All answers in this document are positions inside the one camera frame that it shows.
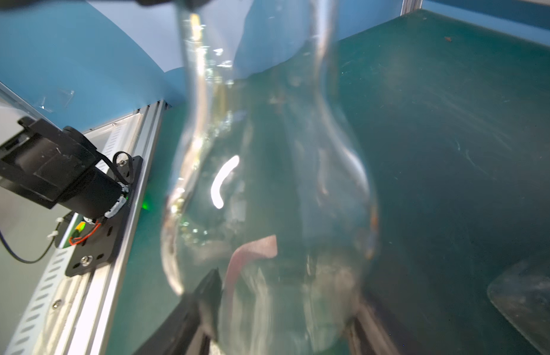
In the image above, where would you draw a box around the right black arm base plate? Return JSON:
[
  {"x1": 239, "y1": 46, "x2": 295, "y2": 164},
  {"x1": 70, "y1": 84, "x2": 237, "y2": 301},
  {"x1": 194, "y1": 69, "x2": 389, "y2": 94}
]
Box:
[{"x1": 65, "y1": 156, "x2": 143, "y2": 277}]

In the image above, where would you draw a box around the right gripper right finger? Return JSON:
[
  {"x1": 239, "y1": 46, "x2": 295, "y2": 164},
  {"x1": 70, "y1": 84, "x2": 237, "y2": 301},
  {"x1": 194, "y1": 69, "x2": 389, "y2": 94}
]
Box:
[{"x1": 345, "y1": 297, "x2": 404, "y2": 354}]

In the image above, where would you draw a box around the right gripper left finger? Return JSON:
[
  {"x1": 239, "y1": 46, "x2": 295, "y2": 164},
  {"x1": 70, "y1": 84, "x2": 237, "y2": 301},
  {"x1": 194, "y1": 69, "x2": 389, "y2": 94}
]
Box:
[{"x1": 135, "y1": 269, "x2": 222, "y2": 354}]

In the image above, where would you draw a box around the aluminium front rail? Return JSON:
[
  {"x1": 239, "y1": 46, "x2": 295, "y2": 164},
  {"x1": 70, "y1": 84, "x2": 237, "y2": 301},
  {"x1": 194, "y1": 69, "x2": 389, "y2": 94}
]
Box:
[{"x1": 5, "y1": 100, "x2": 167, "y2": 354}]

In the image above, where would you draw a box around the clear bottle with cork stopper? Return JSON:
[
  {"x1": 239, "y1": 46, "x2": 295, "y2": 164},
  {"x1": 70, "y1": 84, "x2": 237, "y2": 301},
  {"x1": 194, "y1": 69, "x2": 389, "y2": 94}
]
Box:
[{"x1": 161, "y1": 1, "x2": 378, "y2": 354}]

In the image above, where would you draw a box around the red bottle label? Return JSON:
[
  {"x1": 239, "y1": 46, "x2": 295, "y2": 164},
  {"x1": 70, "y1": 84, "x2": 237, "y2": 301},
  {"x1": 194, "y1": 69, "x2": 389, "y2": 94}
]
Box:
[{"x1": 222, "y1": 235, "x2": 278, "y2": 303}]

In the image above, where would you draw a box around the right small circuit board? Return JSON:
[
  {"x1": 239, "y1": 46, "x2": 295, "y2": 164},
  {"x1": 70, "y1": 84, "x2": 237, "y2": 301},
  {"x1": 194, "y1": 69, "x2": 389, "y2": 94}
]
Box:
[{"x1": 52, "y1": 212, "x2": 101, "y2": 249}]

